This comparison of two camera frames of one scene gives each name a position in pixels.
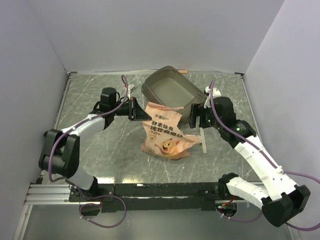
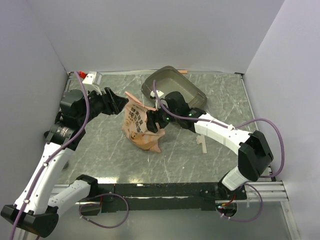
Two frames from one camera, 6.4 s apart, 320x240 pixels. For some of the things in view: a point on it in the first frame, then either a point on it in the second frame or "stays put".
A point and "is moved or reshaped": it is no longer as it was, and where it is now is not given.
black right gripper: x=198 y=109 -> x=152 y=115
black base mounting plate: x=150 y=197 stays put
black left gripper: x=135 y=112 -> x=117 y=102
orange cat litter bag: x=163 y=139 is moved or reshaped
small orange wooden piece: x=183 y=71 stays put
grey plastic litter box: x=168 y=86 stays put
